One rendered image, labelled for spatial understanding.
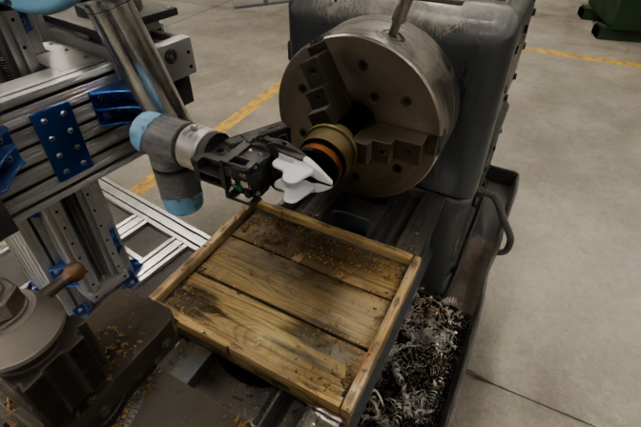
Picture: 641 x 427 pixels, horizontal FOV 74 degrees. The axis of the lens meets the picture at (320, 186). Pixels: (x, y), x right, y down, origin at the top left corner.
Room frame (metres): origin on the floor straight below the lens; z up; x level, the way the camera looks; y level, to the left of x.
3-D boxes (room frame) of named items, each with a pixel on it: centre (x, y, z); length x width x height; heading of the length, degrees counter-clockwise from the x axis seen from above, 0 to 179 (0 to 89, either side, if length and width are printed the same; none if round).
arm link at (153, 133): (0.63, 0.26, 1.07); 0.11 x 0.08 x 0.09; 62
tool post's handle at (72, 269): (0.27, 0.25, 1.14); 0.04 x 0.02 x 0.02; 152
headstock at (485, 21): (1.08, -0.25, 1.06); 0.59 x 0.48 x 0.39; 152
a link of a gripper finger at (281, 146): (0.54, 0.06, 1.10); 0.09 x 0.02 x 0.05; 62
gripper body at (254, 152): (0.55, 0.13, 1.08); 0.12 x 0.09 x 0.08; 62
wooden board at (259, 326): (0.47, 0.05, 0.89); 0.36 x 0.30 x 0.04; 62
